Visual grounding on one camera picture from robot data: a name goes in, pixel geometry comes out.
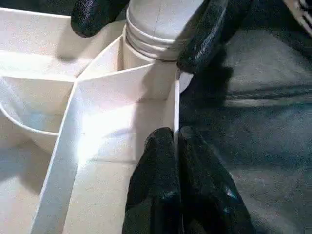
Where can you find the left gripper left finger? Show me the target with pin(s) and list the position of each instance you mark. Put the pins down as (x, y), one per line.
(156, 182)

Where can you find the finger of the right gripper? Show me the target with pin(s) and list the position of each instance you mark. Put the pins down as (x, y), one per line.
(90, 17)
(207, 36)

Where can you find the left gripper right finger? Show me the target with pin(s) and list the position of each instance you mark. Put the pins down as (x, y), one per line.
(207, 195)

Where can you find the white plastic table leg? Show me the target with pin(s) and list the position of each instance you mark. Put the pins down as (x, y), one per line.
(158, 19)

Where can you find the white plastic table top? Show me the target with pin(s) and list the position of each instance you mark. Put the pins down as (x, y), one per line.
(36, 36)

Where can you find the black shiny mat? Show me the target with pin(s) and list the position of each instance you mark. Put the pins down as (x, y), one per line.
(268, 146)

